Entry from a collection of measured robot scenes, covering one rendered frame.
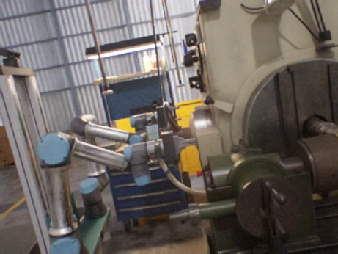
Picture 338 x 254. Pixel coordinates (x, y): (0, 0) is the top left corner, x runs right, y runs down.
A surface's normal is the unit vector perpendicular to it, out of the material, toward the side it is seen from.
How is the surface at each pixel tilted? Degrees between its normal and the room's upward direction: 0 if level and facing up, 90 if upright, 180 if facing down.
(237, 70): 90
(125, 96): 90
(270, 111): 90
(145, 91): 90
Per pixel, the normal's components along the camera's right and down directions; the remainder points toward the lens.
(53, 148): 0.35, -0.04
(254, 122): 0.00, 0.17
